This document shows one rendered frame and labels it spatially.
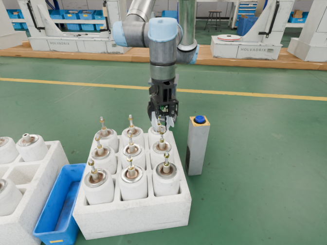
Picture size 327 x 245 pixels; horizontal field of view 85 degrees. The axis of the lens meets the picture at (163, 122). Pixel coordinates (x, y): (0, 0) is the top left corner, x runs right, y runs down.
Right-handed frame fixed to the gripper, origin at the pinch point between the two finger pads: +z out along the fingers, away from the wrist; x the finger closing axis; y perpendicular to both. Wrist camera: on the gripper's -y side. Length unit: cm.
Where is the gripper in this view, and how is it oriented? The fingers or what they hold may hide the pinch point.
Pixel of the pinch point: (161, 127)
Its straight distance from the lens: 67.1
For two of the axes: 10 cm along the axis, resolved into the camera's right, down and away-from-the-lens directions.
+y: 3.0, 5.4, -7.9
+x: 9.5, -1.7, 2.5
